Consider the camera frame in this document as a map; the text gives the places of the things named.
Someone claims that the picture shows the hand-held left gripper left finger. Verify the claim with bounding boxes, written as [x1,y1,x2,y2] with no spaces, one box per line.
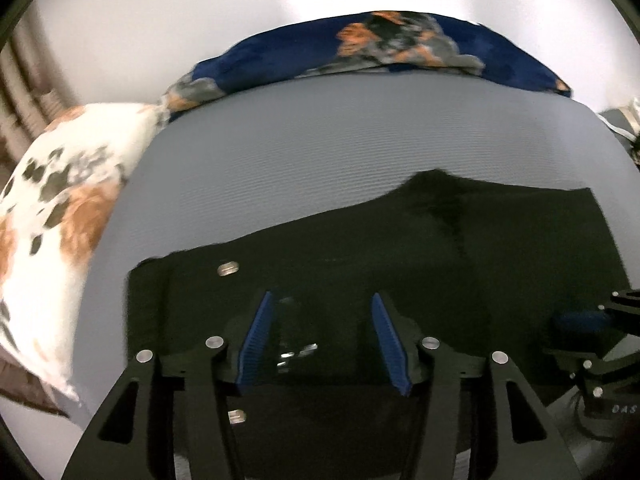
[62,290,276,480]

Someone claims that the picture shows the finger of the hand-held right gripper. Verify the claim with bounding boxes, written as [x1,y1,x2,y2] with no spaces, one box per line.
[542,342,626,383]
[549,287,640,342]

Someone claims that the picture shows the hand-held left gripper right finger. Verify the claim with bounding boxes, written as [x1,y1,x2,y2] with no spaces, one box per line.
[370,292,584,480]

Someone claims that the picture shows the black pants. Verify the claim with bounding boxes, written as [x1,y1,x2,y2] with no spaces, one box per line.
[122,169,632,480]

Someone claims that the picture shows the grey white-edged cloth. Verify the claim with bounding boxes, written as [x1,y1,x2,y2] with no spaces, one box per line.
[597,100,640,142]

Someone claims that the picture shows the grey bed sheet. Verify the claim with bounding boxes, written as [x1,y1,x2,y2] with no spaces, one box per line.
[65,67,640,480]

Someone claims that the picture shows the white floral pillow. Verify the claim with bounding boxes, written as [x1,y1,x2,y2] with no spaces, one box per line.
[0,101,169,404]

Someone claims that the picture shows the navy floral pillow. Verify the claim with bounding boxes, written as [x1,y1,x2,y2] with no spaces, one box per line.
[160,10,574,124]

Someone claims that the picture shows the beige curtain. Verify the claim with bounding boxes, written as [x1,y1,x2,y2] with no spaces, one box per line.
[0,20,76,163]

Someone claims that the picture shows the brown wooden bed frame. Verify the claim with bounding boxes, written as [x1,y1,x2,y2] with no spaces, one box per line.
[0,350,69,419]

